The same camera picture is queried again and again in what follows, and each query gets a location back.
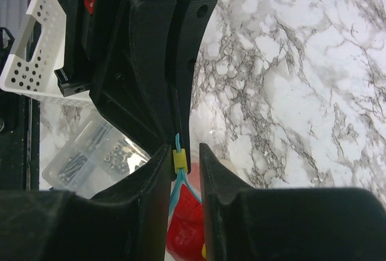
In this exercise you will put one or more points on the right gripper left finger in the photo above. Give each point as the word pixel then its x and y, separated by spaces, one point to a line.
pixel 127 221

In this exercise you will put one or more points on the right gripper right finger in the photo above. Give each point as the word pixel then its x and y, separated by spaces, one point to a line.
pixel 244 223

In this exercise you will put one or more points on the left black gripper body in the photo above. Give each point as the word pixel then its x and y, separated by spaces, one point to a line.
pixel 89 24

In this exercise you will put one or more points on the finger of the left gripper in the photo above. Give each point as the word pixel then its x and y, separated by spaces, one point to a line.
pixel 129 89
pixel 189 22

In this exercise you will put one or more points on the clear zip top bag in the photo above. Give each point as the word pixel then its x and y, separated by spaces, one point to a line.
pixel 188 174

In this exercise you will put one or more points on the red strawberry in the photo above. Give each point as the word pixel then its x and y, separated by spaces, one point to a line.
pixel 185 236

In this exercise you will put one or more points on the clear plastic screw box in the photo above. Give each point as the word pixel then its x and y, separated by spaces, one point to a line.
pixel 96 157

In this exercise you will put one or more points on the white perforated plastic basket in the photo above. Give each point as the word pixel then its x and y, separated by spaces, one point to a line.
pixel 36 53

